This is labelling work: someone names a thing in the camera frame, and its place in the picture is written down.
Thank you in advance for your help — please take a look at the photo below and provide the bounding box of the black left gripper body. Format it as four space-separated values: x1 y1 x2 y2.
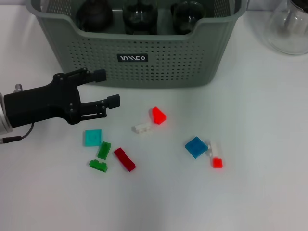
3 73 82 128

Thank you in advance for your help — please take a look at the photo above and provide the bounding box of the long white brick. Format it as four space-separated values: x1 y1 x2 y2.
206 141 223 160

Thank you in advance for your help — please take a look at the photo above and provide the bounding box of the grey-green plastic storage bin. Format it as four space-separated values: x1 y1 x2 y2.
25 0 248 89

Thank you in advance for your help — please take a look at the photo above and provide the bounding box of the small white brick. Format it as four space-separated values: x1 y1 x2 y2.
131 122 153 134

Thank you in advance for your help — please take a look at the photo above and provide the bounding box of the teal square plate brick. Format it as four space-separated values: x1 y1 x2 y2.
83 129 103 147

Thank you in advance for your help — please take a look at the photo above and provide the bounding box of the red wedge brick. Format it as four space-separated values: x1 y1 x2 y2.
152 106 167 125

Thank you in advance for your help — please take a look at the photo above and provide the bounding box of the green flat brick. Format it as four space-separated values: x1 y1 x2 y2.
97 141 112 160

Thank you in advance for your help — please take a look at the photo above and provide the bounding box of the black teapot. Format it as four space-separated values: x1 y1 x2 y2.
76 0 114 33

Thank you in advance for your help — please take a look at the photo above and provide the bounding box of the dark red long brick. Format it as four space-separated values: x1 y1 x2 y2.
113 148 137 172

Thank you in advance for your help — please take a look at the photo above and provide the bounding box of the green notched brick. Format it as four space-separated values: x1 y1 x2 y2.
89 159 108 173

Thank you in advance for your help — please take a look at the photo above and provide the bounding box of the blue square plate brick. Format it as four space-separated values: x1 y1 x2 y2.
184 136 208 159

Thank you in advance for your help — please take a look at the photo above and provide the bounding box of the left arm cable with plug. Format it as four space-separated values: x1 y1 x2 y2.
0 124 35 145

